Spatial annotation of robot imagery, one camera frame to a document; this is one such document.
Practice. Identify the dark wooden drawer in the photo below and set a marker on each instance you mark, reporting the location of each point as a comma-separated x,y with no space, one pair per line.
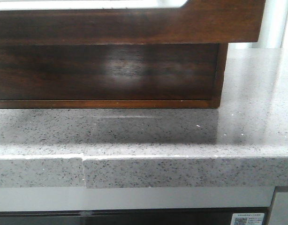
197,21

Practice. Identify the white QR code sticker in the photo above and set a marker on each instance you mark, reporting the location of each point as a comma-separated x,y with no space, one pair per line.
247,218

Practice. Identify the dark wooden drawer cabinet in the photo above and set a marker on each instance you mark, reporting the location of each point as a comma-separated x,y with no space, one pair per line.
112,76

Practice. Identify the white tray on cabinet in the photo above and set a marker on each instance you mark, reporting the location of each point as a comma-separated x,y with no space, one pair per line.
9,5

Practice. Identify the black appliance under counter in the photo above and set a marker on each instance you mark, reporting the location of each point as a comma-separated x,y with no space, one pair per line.
186,216

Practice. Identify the white cabinet panel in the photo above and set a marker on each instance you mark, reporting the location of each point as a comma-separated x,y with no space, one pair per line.
279,211

